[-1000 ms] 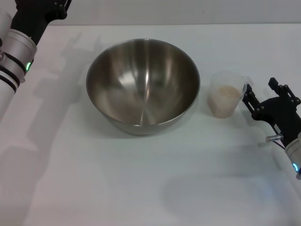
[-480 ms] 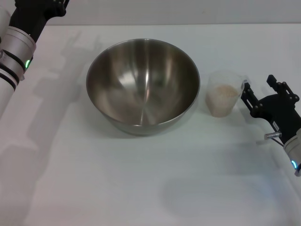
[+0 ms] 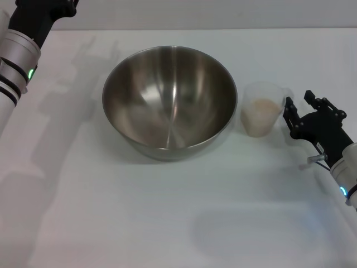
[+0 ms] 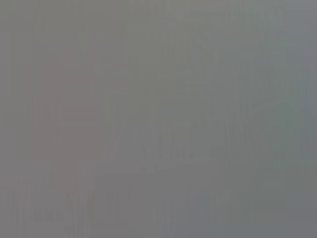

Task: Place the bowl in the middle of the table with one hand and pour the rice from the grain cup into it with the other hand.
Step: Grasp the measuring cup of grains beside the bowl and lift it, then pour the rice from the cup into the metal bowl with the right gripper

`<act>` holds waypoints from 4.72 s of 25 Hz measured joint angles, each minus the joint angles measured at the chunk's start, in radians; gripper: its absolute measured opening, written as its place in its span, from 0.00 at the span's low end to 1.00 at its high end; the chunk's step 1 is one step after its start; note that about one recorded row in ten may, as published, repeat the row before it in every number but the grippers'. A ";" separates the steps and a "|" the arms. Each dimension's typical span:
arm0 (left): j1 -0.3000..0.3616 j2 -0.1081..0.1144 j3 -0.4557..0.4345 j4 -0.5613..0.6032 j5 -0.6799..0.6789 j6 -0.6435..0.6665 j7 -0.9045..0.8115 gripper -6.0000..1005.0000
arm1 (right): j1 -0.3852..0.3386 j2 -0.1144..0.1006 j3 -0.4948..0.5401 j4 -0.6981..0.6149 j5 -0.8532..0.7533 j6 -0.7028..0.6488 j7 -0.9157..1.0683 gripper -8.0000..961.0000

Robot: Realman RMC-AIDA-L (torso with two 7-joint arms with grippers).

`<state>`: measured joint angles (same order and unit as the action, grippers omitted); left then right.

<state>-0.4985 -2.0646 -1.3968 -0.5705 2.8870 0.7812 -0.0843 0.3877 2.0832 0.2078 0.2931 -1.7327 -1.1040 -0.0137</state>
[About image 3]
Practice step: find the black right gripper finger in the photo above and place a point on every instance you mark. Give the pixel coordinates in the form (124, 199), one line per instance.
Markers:
(323, 104)
(291, 113)

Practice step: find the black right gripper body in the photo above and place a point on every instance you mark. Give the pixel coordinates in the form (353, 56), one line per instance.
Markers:
(320, 128)

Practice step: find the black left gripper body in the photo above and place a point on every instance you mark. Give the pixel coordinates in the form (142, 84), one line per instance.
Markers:
(39, 19)

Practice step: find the white rice grains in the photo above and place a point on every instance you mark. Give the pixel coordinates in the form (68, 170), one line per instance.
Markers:
(259, 117)

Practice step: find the translucent plastic measuring cup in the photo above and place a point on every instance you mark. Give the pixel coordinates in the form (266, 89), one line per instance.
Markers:
(260, 90)

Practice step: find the large stainless steel bowl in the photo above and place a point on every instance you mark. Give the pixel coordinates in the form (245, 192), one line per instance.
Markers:
(170, 106)

